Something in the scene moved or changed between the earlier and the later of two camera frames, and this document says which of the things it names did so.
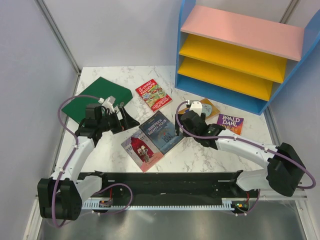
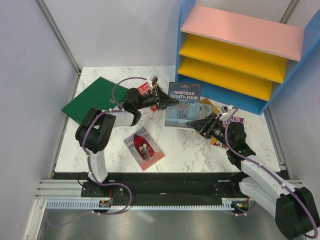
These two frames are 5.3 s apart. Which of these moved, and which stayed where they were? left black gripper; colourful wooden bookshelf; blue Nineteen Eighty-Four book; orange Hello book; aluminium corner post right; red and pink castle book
Moved: blue Nineteen Eighty-Four book; left black gripper
Stayed: colourful wooden bookshelf; orange Hello book; aluminium corner post right; red and pink castle book
